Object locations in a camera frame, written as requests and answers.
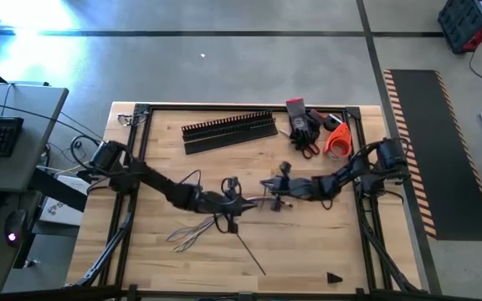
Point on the black aluminium table frame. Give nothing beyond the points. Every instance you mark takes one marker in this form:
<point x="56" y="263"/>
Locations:
<point x="245" y="107"/>

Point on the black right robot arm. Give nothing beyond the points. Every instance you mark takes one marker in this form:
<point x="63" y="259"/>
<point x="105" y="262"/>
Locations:
<point x="345" y="175"/>

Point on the clear safety glasses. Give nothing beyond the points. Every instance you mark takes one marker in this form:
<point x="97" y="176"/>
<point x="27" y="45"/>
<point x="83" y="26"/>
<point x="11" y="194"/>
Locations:
<point x="124" y="120"/>

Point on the black computer mouse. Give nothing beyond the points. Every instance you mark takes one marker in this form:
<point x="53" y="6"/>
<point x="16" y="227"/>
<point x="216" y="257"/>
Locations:
<point x="15" y="226"/>

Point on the orange tape dispenser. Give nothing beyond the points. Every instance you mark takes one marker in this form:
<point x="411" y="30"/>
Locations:
<point x="341" y="134"/>

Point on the white printed box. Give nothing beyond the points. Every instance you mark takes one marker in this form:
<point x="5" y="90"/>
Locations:
<point x="59" y="215"/>

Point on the small black wedge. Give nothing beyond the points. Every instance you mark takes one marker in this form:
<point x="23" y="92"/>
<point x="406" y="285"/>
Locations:
<point x="333" y="278"/>

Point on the black flat bar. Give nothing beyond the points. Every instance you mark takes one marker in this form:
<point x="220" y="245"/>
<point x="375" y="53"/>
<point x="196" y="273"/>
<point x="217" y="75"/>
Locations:
<point x="57" y="189"/>

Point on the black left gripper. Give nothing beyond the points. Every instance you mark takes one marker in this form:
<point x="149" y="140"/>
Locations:
<point x="218" y="203"/>

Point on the black red tool case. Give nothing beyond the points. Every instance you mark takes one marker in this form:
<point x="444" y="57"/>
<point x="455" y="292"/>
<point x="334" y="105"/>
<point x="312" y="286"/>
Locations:
<point x="463" y="23"/>

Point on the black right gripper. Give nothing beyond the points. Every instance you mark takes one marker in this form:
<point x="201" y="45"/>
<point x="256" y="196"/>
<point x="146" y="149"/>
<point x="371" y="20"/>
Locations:
<point x="299" y="188"/>

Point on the black tape roll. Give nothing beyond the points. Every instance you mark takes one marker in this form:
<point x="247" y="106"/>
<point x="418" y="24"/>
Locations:
<point x="327" y="119"/>

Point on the black hazard striped floor mat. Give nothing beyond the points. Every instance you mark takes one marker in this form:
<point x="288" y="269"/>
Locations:
<point x="442" y="159"/>

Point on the grey desk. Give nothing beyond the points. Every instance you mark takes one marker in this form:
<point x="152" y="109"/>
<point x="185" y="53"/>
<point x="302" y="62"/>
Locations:
<point x="36" y="146"/>

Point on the grey black work glove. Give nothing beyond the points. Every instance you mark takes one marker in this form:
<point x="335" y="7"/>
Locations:
<point x="301" y="125"/>
<point x="316" y="116"/>

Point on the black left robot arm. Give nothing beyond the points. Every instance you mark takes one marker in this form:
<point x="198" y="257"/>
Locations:
<point x="161" y="184"/>

